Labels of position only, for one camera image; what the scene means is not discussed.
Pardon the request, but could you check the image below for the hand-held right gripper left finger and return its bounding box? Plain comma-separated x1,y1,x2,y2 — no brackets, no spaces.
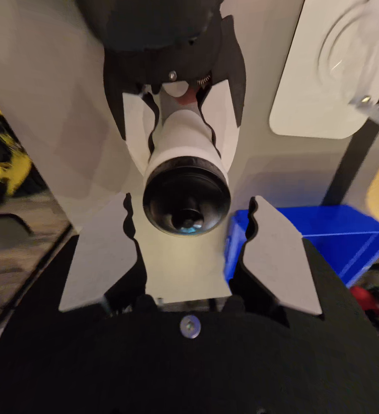
59,193,146,312

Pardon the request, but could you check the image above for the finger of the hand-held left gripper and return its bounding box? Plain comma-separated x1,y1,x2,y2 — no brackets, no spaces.
123,92,159,175
199,79,242,170

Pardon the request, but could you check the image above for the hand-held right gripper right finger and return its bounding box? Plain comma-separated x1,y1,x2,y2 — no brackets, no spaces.
232,196,323,317

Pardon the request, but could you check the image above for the white bottle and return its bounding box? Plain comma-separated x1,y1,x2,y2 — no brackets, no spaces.
144,109,229,185

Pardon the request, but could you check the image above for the blue plastic bin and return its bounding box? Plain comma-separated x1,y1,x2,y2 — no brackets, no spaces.
225,205,379,288

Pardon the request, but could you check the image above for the red container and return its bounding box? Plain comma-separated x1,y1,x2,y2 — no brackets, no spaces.
350,285,379,317

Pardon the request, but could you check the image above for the grey padded armrest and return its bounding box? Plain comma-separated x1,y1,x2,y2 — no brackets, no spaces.
0,212,36,237

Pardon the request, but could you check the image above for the clear round stand foot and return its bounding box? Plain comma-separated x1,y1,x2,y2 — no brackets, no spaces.
318,0,379,99

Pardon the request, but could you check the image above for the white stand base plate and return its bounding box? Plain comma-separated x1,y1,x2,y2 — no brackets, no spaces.
269,0,379,140

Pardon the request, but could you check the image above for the white stand post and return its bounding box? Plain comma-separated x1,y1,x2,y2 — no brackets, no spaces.
350,94,379,128

